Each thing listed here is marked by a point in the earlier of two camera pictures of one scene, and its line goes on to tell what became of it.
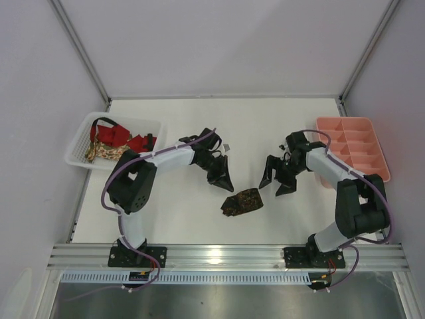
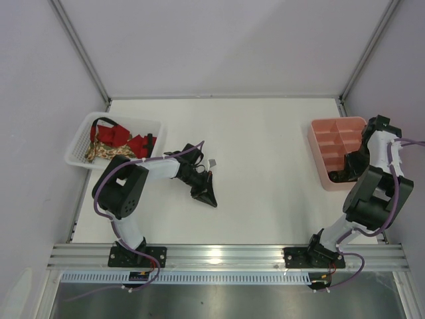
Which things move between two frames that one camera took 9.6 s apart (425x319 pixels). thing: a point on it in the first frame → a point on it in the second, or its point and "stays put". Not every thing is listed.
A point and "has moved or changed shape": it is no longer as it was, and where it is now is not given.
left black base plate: x=125 y=256 stays put
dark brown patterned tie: x=244 y=201 has moved or changed shape
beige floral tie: x=96 y=149 stays put
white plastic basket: x=75 y=155 stays put
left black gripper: x=216 y=169 → x=202 y=187
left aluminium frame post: x=78 y=46 stays put
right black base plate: x=312 y=258 stays put
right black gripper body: x=282 y=173 → x=347 y=169
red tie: x=118 y=136 stays put
